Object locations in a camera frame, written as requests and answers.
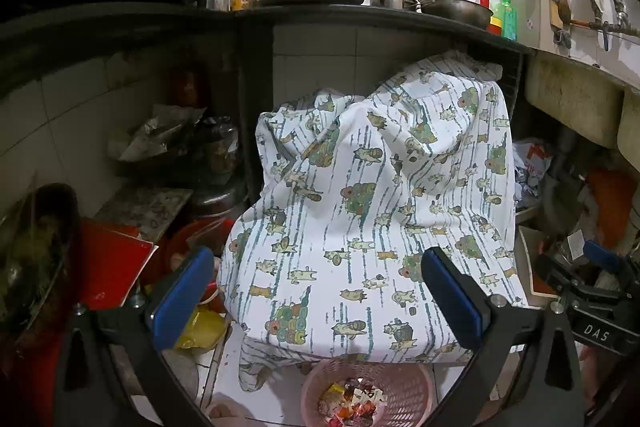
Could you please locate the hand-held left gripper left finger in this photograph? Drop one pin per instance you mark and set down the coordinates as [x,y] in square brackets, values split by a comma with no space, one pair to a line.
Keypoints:
[182,294]

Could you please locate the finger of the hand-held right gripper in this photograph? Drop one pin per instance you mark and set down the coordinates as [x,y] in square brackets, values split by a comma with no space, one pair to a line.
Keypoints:
[600,254]
[562,279]

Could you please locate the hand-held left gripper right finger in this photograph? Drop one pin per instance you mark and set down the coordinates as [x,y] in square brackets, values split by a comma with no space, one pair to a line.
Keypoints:
[452,302]

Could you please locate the pink plastic basket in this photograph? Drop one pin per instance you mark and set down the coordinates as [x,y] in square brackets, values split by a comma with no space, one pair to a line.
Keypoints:
[415,387]

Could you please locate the white printed wrapper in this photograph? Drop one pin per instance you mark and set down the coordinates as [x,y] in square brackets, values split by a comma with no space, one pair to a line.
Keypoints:
[367,395]

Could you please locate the person's right hand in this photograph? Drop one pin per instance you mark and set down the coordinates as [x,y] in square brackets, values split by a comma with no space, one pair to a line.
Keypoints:
[590,374]

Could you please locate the yellow plastic bag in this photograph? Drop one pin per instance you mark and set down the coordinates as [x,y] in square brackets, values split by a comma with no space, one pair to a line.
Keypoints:
[202,329]

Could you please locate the orange plastic container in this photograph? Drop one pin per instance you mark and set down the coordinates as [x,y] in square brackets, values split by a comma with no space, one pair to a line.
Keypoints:
[607,207]

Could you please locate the red plastic basin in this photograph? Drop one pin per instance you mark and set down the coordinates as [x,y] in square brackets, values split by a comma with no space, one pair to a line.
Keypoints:
[197,239]

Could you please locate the red folder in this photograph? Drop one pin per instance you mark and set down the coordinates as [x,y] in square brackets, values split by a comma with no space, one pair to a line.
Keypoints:
[112,262]

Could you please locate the grey stone slab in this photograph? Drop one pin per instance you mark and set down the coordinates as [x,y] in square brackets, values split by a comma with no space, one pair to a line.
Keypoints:
[142,209]

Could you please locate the white blue plastic bag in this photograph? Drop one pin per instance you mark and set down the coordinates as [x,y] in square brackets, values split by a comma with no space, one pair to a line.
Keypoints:
[531,172]

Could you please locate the animal printed white cloth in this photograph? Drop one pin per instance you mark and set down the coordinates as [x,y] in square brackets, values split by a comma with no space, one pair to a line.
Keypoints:
[380,187]

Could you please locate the dark glass jar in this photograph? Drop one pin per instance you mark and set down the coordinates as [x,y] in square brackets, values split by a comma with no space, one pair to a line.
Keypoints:
[220,149]

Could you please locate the stone kitchen sink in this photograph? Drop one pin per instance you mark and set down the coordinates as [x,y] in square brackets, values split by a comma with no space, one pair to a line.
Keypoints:
[575,97]

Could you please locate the crumpled grey plastic bag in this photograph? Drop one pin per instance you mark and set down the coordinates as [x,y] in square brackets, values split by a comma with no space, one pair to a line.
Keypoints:
[155,132]

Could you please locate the metal water tap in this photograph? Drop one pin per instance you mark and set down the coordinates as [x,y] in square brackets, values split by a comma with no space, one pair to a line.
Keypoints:
[607,17]

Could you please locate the green dish soap bottle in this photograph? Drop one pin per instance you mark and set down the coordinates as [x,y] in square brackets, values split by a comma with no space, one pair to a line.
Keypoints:
[508,14]

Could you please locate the red capped oil bottle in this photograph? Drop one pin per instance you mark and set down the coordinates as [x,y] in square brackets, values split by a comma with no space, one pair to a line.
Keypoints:
[491,7]

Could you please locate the dark metal wok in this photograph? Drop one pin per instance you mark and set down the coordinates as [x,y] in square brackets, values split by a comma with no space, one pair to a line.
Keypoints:
[457,9]

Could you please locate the black kitchen countertop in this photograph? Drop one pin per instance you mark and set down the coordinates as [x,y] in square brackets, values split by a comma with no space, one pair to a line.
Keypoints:
[350,17]

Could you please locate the small metal pot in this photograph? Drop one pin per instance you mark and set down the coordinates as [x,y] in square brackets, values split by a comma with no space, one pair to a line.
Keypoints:
[392,1]

